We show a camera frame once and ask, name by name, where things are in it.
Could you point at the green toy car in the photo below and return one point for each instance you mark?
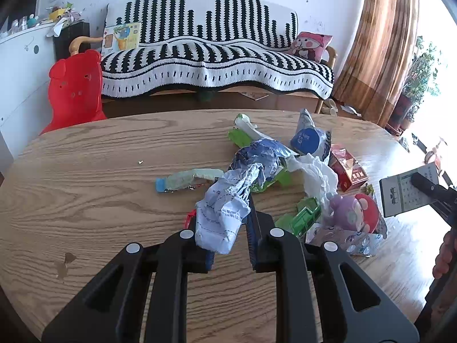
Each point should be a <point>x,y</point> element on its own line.
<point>303,218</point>

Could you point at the blue white snack packet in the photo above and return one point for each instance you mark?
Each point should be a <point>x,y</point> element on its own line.
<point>306,137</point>

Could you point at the colourful picture book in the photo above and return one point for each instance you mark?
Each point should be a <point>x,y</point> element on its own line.
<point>121,37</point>

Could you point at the potted plant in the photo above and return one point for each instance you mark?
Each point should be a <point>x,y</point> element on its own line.
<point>419,78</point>

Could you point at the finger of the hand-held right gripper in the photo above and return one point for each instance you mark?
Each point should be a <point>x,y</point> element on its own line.
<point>433,190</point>

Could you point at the pink cartoon cushion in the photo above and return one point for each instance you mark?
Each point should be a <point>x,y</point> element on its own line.
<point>310,45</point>

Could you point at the pink toy tricycle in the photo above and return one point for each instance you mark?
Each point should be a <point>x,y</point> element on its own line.
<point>433,153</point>

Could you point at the person's right hand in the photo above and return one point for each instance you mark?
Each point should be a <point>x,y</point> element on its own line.
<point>445,255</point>

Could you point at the blue white paper bag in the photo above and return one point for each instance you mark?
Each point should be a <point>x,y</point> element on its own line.
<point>221,214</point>

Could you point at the red cigarette box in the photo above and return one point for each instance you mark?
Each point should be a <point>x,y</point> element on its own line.
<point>348,171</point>

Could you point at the long green box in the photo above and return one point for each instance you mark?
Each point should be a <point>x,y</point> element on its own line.
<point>240,138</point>

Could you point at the torn green carton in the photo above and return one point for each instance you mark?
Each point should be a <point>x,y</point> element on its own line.
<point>273,183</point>

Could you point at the pink cartoon snack packet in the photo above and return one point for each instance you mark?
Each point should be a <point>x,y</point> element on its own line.
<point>351,216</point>

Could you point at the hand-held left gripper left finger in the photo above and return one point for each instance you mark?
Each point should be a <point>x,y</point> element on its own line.
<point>210,260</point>

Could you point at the yellow toy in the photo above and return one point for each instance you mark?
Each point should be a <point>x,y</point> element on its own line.
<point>59,14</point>

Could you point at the white tissue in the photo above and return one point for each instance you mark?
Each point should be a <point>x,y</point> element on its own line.
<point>316,175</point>

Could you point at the black radiator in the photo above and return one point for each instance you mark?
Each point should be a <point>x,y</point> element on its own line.
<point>68,41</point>

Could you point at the wooden sofa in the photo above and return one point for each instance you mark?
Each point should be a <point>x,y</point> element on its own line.
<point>235,96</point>

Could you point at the green wrapper with blue cap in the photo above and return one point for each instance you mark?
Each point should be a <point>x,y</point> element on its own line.
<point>185,179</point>

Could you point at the small grey card box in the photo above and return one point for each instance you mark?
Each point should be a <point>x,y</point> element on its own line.
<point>400,194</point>

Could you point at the white cabinet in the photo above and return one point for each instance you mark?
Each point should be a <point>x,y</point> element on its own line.
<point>25,78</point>

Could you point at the red plastic child chair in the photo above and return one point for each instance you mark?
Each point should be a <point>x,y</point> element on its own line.
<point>76,89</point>

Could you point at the brown curtain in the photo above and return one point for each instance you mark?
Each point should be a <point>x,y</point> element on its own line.
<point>378,50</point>

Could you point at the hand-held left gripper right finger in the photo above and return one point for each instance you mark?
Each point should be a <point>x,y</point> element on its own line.
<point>251,237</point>

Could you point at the white plastic wrapper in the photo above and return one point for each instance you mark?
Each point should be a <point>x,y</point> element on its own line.
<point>250,125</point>

